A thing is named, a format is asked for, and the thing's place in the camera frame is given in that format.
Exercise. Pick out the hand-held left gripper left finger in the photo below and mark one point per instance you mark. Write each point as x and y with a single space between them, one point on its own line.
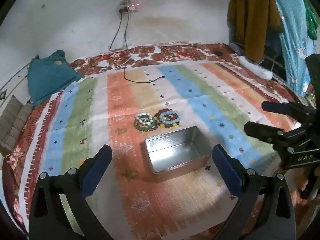
96 166

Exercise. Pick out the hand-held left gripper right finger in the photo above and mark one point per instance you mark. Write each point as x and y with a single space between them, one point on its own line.
226 167

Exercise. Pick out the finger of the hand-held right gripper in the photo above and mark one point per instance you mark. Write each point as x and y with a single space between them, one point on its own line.
280 107
265 131

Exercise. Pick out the silver metal tin box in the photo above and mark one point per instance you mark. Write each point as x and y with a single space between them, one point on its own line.
177 152

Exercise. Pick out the white rolled cloth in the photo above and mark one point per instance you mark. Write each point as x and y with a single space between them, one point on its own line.
255 67

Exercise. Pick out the striped patterned blanket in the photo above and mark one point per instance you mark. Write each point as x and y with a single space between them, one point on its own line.
112 120

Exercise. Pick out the light blue printed cloth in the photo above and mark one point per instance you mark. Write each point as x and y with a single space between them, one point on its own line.
292 37

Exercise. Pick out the green hanging cloth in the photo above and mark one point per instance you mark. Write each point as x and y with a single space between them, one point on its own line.
312 22

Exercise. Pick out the brown striped cushion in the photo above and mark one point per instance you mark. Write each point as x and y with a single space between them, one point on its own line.
15 122

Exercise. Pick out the mustard hanging garment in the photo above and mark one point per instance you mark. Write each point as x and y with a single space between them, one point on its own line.
252 17

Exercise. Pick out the teal pillow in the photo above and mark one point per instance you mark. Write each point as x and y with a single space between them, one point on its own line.
50 75

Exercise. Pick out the red floral bedsheet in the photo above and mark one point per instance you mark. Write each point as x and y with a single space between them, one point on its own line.
175 53

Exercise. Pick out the white power strip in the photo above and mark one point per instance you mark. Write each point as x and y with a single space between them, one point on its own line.
128 7

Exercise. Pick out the metal bed frame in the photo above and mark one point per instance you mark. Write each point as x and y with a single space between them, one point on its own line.
272 65

